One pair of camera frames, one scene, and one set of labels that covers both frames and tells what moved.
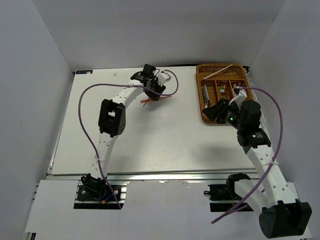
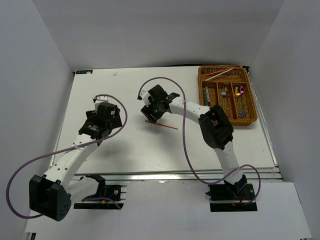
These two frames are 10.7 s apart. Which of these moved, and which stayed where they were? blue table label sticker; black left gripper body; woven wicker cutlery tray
Moved: black left gripper body
Stayed: blue table label sticker; woven wicker cutlery tray
